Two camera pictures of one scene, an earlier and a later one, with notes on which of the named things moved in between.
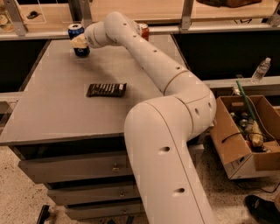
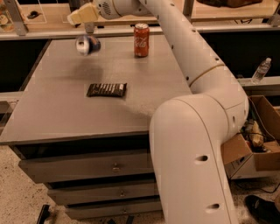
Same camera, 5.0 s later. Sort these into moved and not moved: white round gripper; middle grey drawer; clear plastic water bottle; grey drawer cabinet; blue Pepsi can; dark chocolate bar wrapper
Moved: blue Pepsi can; white round gripper
Not moved: dark chocolate bar wrapper; grey drawer cabinet; clear plastic water bottle; middle grey drawer
